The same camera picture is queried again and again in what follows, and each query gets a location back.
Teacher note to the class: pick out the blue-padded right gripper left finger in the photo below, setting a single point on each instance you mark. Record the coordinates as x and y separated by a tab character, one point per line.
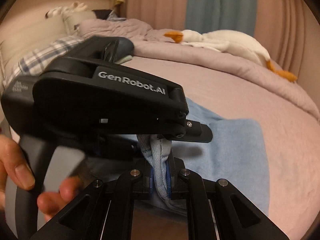
103	210

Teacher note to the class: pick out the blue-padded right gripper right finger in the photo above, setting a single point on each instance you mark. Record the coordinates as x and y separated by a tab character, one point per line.
217	209

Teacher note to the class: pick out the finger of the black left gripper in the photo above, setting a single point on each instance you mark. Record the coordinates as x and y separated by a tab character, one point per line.
193	131

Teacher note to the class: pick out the light blue denim pants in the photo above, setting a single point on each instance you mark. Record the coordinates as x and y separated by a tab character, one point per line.
237	153

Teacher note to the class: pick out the person's left hand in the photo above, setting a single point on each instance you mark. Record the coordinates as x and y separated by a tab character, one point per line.
15	167

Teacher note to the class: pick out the pale green folded cloth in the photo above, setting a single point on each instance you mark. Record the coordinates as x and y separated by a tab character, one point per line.
124	59

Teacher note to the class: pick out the plaid pillow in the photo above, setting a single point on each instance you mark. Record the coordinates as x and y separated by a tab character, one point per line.
36	61

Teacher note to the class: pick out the dark folded jeans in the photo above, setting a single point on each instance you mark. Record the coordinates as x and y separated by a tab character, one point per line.
120	48

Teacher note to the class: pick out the pink quilted comforter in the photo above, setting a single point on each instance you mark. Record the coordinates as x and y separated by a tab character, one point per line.
151	43

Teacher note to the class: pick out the white goose plush toy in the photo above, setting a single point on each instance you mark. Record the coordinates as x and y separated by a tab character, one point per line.
233	42

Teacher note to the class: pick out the pink bed sheet mattress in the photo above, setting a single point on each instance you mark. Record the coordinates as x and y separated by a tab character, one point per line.
291	135

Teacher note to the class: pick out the blue curtain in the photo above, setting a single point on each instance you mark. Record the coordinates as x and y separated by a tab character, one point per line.
205	16

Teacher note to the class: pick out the pink curtain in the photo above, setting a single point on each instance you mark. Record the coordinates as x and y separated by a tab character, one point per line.
286	28

